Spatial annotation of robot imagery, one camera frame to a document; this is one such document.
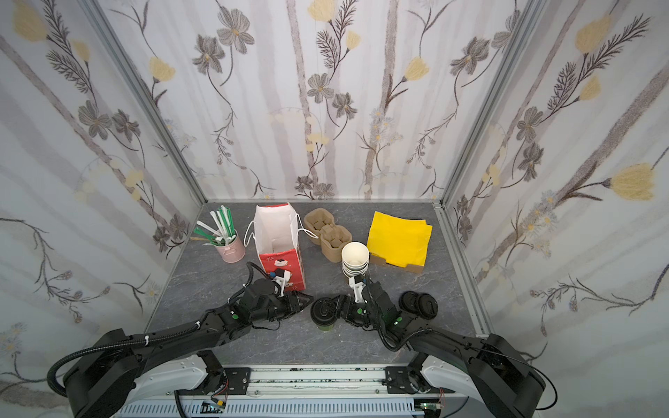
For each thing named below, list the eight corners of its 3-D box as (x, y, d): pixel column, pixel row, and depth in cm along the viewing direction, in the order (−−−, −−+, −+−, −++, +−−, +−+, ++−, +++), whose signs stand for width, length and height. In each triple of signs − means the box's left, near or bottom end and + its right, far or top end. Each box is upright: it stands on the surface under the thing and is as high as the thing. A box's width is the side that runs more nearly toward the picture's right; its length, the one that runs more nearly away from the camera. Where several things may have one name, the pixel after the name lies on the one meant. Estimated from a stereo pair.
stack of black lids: (414, 314, 89) (418, 308, 85) (420, 295, 94) (424, 289, 90) (431, 322, 88) (436, 316, 84) (437, 302, 92) (441, 296, 88)
